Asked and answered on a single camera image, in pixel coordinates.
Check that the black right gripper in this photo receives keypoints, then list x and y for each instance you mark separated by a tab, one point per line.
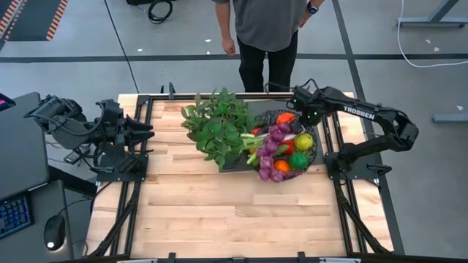
307	106

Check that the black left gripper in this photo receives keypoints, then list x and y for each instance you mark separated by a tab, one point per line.
111	126

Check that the yellow green apple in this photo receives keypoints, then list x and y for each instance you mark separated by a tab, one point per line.
303	141

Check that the purple grapes bunch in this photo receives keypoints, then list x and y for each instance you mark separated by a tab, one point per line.
272	146

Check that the shiny green round fruit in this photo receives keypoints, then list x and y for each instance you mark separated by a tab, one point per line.
298	160

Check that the light green leek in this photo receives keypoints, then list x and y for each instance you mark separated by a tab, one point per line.
252	141

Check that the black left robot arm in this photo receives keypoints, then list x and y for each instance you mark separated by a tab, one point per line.
66	128

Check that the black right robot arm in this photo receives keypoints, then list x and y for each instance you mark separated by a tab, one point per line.
365	111

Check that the large orange fruit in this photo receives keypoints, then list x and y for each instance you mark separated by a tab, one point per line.
285	118

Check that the red round vegetable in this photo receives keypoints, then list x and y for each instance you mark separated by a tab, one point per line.
289	147

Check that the grey woven placemat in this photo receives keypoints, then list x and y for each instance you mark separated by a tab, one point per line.
263	105

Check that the red bell pepper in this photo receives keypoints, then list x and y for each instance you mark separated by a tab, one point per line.
256	130

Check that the small orange fruit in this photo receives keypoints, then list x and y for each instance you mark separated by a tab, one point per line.
281	166

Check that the yellow bell pepper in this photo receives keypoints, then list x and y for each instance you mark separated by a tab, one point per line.
252	150

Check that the green plant in black pot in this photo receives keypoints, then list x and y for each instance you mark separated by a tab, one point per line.
219	128

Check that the person's hand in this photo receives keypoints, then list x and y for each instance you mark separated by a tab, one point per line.
229	46
303	20

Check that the person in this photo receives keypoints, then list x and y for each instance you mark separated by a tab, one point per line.
270	22

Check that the person's black wrist watch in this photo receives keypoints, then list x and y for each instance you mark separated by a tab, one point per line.
312	7

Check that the grey raised desk top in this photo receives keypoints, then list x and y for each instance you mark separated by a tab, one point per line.
22	153

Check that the black mouse with blue glow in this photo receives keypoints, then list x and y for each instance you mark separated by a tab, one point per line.
54	230

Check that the black device pink lights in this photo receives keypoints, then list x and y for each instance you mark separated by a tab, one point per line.
5	102

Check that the black keyboard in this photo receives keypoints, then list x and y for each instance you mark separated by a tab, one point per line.
14	215

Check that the grey desk foot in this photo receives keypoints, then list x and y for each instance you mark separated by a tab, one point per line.
449	118
431	20

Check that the black floor mat striped edge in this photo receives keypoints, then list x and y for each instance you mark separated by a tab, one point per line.
33	18

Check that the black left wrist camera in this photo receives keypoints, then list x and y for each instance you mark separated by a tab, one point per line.
110	106

